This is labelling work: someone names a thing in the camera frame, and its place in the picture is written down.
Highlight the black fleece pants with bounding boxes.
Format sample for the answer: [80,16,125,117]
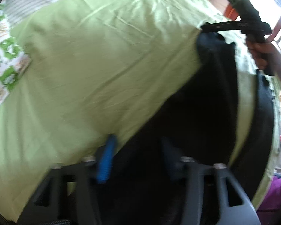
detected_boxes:
[97,33,274,224]

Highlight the right hand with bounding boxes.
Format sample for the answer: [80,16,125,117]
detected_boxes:
[246,37,281,82]

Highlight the green white patterned pillow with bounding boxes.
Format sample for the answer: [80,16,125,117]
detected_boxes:
[0,1,31,106]

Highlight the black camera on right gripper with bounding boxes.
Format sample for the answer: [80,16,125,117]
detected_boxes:
[228,0,261,22]

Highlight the green bed sheet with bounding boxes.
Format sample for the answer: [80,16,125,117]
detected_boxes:
[0,0,280,224]

